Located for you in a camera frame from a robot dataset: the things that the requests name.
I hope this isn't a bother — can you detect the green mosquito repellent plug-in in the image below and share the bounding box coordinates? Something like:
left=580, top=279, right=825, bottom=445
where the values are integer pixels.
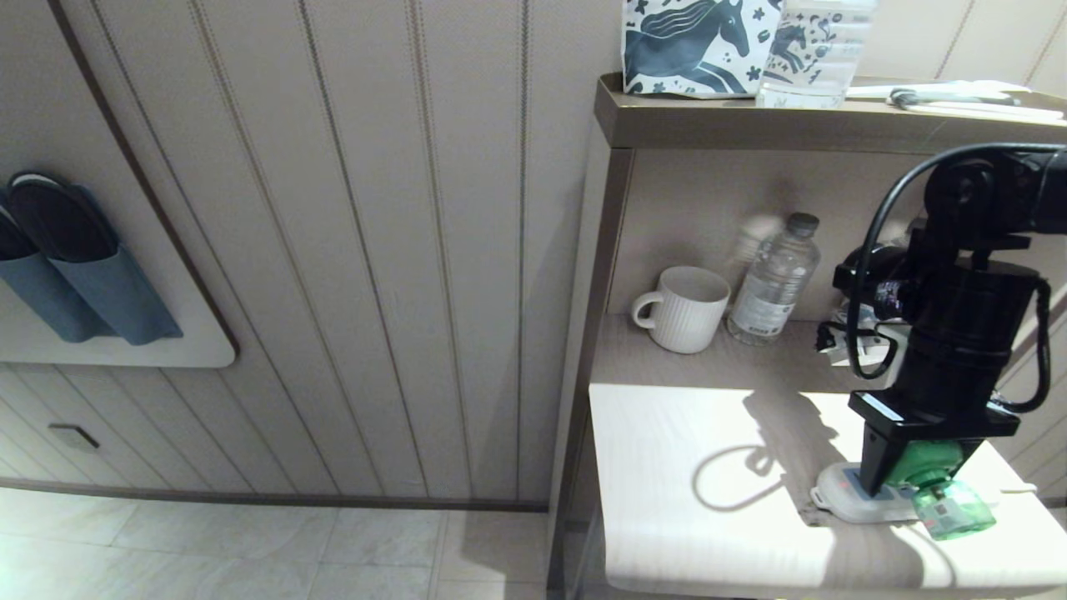
left=885, top=440, right=997, bottom=541

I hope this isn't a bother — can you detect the white power strip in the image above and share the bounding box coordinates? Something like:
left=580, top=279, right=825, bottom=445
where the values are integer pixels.
left=810, top=462, right=1001, bottom=524

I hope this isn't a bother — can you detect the clear bottle plain white label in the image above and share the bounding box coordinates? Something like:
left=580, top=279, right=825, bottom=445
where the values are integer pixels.
left=727, top=212, right=821, bottom=346

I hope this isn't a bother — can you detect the white ribbed mug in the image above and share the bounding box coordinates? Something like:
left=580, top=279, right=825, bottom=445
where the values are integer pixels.
left=631, top=267, right=731, bottom=354

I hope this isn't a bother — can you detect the papers and pen on shelf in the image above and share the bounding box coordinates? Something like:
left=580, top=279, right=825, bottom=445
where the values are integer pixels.
left=846, top=80, right=1066, bottom=122

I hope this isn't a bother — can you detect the beige brown shelf unit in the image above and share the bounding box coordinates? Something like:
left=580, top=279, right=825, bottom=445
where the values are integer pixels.
left=546, top=71, right=1067, bottom=600

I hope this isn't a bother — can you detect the large clear horse print bottle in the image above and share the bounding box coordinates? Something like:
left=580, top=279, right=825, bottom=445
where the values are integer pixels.
left=754, top=0, right=876, bottom=109

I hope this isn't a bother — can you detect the horse print tissue box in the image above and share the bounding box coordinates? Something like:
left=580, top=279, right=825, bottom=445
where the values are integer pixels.
left=621, top=0, right=784, bottom=99

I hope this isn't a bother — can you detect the brown baseboard strip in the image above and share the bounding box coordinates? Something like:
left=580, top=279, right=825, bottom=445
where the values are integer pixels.
left=0, top=477, right=549, bottom=512

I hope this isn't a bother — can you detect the blue slipper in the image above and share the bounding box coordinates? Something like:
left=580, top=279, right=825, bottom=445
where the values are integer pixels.
left=0, top=190, right=113, bottom=344
left=7, top=172, right=184, bottom=346

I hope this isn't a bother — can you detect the short black arm cable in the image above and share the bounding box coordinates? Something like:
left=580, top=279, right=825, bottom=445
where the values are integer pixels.
left=992, top=275, right=1053, bottom=413

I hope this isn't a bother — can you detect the long black arm cable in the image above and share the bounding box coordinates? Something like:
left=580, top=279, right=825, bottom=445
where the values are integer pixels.
left=846, top=143, right=1067, bottom=380

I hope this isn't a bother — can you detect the grey wall socket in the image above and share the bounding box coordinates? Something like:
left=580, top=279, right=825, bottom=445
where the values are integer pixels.
left=48, top=423, right=102, bottom=453

